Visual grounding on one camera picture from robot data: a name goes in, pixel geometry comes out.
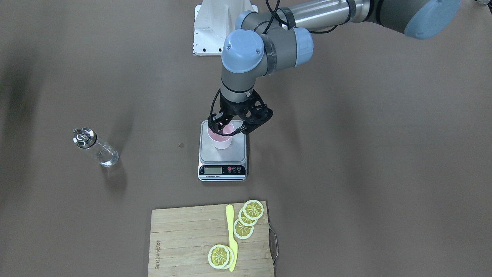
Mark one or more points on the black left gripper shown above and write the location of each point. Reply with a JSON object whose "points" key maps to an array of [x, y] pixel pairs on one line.
{"points": [[229, 109]]}

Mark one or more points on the pink plastic cup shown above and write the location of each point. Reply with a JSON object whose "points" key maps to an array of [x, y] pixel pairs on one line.
{"points": [[219, 141]]}

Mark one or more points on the glass sauce bottle steel spout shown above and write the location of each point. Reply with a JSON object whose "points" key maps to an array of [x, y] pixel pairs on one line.
{"points": [[97, 148]]}

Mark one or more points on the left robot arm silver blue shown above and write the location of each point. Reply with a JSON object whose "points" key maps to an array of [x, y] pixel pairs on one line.
{"points": [[263, 44]]}

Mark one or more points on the silver digital kitchen scale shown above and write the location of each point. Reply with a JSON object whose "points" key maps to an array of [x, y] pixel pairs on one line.
{"points": [[230, 164]]}

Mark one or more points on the lemon slice middle stack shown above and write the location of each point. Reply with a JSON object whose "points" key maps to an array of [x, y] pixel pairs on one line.
{"points": [[245, 220]]}

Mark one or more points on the lemon slice stack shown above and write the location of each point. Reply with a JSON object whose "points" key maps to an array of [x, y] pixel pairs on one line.
{"points": [[242, 231], [245, 220]]}

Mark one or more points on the lemon slice lower stack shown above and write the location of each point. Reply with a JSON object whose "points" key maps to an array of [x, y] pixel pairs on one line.
{"points": [[242, 231]]}

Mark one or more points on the yellow plastic knife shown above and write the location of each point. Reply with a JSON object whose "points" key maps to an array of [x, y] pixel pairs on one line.
{"points": [[230, 217]]}

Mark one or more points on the bamboo cutting board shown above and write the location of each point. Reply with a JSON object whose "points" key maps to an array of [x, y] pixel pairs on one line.
{"points": [[181, 237]]}

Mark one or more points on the lemon slice front pair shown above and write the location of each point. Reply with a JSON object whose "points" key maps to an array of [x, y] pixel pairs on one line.
{"points": [[221, 257]]}

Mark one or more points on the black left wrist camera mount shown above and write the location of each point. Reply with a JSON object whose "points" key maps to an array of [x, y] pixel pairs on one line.
{"points": [[253, 112]]}

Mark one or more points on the white pedestal column base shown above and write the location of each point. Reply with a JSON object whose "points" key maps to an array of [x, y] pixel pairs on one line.
{"points": [[213, 21]]}

